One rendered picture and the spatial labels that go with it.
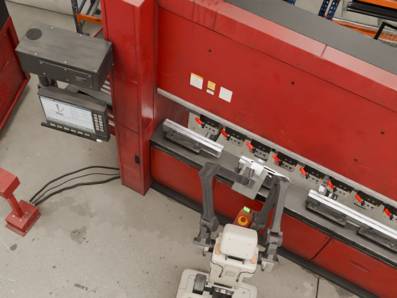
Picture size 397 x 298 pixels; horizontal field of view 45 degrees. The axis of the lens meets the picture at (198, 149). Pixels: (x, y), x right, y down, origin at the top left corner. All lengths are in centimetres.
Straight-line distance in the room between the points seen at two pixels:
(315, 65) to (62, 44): 144
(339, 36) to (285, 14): 31
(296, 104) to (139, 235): 209
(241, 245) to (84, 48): 148
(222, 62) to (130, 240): 206
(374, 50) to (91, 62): 155
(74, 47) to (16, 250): 214
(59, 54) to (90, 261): 203
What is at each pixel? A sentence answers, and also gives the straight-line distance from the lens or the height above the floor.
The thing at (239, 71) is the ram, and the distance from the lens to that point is 290.
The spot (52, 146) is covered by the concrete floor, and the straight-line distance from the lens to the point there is 489.
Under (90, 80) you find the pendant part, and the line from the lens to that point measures 290.
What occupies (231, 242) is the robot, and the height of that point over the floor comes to 136.
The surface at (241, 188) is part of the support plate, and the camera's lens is 352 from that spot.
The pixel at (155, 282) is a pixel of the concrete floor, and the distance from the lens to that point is 426.
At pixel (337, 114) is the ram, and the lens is 285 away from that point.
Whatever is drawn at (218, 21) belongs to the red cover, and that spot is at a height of 224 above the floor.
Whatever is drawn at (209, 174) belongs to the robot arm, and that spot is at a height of 158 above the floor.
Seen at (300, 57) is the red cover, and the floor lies 225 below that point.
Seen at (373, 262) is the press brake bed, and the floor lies 72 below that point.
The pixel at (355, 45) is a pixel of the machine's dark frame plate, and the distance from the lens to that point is 270.
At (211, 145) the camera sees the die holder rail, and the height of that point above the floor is 97.
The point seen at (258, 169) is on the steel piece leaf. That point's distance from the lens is 361.
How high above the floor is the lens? 410
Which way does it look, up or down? 59 degrees down
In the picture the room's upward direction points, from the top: 9 degrees clockwise
